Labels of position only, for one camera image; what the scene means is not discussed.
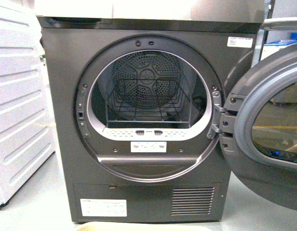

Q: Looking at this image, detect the beige plastic laundry hamper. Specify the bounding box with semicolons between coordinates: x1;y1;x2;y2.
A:
75;220;149;231

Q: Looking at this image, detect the dark grey tumble dryer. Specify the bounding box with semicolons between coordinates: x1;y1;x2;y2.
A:
37;0;265;223

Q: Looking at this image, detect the white instruction sticker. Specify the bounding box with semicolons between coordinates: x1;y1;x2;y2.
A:
130;141;167;153

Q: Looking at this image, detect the grey door hinge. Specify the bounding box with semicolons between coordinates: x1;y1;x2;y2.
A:
207;90;227;139

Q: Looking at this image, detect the white rating label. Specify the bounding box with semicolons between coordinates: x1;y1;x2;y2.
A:
80;199;127;217

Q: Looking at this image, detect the round grey dryer door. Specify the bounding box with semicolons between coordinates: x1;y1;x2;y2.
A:
219;44;297;210

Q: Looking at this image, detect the white QR code sticker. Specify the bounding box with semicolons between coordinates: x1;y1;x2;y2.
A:
227;37;253;48

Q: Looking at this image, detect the white appliance side panel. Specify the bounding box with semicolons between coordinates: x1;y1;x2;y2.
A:
0;0;55;209

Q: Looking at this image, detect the blue storage bin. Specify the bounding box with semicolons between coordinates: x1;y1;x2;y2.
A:
264;32;297;48

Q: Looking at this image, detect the wire drying rack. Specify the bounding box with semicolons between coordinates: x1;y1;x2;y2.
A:
106;77;192;128

